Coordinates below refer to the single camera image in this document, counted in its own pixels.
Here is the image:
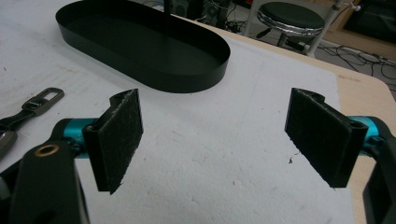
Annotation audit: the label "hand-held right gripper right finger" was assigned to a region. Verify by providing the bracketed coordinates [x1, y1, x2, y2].
[284, 87, 370, 189]

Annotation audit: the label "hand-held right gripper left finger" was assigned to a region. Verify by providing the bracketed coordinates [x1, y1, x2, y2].
[81, 88, 145, 196]

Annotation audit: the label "black oval tray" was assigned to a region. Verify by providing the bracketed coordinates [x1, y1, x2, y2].
[55, 0, 232, 94]

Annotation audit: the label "white foam mat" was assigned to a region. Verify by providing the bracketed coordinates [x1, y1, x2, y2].
[0, 0, 356, 224]

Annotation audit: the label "white metal stand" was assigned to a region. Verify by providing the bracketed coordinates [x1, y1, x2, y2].
[304, 0, 362, 58]

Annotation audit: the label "round black stool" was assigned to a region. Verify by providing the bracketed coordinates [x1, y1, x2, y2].
[255, 1, 326, 52]

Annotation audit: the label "black floor cables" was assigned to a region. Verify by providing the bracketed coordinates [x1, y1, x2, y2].
[317, 42, 396, 80]

